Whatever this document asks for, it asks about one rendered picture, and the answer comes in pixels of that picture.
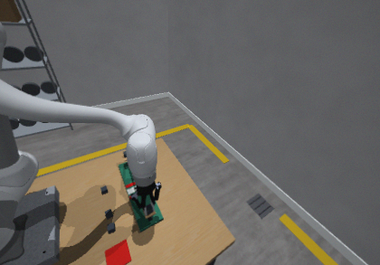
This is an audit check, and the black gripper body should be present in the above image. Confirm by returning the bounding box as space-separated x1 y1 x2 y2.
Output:
136 182 157 196

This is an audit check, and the red square plate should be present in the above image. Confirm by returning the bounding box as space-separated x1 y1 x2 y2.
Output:
105 240 131 265

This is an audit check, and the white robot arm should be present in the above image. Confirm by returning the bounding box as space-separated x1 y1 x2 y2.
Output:
0 80 157 265

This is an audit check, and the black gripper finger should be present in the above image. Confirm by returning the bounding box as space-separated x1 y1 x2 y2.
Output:
130 193 147 215
149 182 162 212

